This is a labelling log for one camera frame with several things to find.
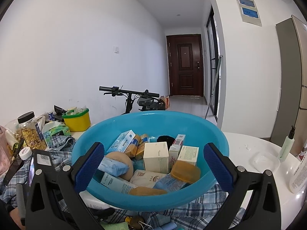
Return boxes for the small amber glass bottle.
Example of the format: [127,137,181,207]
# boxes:
[125,215,144,230]

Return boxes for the pale green square box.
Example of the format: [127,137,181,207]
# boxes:
[177,145,199,166]

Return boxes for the clear bottle white label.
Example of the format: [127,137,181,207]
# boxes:
[289,146,307,194]

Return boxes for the yellow green-lid bucket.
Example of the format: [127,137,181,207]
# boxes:
[62,107,91,132]

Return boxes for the blue wet wipes pack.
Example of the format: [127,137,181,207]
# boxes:
[97,157,129,177]

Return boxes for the red white slim box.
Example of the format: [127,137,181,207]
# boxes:
[169,134,186,169]

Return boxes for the mop handle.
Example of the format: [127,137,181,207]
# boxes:
[205,55,223,119]

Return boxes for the green cosmetic tube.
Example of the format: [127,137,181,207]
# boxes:
[100,222,129,230]

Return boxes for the black bicycle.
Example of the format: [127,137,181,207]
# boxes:
[99,86,166,114]

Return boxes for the blue white Raison box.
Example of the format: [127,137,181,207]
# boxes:
[106,130,136,154]

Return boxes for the black hair tie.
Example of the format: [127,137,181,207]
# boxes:
[156,135,176,149]

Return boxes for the tan round puff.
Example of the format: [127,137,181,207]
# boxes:
[106,152,134,181]

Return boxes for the cream square box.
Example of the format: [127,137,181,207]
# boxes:
[143,142,170,174]

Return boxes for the blue plastic basin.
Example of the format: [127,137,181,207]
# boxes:
[72,111,229,212]

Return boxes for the wall electrical panel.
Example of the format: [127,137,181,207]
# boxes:
[236,0,262,26]

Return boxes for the blue plaid shirt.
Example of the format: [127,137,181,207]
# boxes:
[1,136,228,229]

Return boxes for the yellow blue packet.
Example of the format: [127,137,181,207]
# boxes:
[124,134,150,160]

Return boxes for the orange soap bar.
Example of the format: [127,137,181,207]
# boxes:
[170,160,201,184]

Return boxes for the green pump bottle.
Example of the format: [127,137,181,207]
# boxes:
[278,126,295,163]

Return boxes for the clear plastic tray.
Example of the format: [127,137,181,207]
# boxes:
[250,152,281,173]

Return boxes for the grey gold refrigerator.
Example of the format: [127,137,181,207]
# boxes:
[270,15,307,156]

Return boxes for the white small jar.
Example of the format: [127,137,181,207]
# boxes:
[19,146,32,160]

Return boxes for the dark brown entry door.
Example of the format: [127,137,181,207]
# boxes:
[166,34,204,97]

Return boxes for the green tissue box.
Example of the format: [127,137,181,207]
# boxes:
[43,124,71,149]

